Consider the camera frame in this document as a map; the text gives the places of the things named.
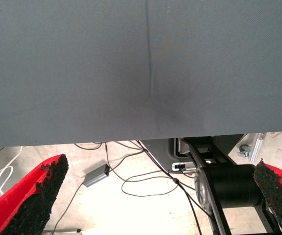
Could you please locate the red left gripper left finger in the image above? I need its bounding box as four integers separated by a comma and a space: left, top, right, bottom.
0, 153, 70, 235

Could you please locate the thin black adapter lead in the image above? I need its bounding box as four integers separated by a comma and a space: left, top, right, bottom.
50, 183, 86, 235

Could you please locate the silver metal bar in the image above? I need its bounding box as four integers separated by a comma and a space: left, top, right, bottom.
45, 229, 82, 235

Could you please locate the aluminium profile bar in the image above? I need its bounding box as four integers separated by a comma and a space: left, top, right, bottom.
250, 132, 266, 162

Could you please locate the grey caster wheel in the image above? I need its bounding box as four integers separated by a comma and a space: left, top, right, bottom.
237, 144, 251, 158

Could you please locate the grey adapter box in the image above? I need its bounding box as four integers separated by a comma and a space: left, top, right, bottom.
83, 164, 111, 188

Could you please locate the grey base housing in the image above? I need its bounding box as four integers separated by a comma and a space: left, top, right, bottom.
139, 134, 245, 173

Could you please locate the dark grey table cloth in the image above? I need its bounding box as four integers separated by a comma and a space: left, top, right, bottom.
0, 0, 282, 149

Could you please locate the white floor cable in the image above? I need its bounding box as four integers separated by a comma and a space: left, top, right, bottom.
0, 146, 24, 206

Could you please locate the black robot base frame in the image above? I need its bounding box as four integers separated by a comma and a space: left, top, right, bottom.
182, 136, 282, 235

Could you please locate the thin black looped cable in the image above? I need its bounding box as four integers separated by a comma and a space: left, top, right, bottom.
121, 170, 198, 198

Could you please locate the thick black floor cable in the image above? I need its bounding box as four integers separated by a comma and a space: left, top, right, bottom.
135, 140, 203, 235

